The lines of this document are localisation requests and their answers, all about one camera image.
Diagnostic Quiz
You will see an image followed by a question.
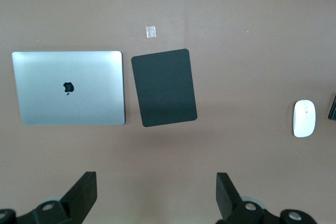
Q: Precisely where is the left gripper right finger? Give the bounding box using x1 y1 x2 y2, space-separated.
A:
216 172 280 224

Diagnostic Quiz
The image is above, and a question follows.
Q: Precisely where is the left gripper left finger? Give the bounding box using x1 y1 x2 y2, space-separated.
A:
15 171 98 224

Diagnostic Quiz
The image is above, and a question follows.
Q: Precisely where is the white computer mouse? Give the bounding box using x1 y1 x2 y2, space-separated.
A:
292 99 317 138

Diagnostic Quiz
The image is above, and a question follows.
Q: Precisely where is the black phone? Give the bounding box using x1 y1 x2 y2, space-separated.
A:
327 92 336 121

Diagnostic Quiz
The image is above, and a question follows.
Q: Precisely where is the black mouse pad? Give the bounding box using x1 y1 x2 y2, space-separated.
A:
130 48 198 128

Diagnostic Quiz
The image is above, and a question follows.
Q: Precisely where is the grey closed laptop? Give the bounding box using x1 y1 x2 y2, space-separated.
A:
11 50 128 126

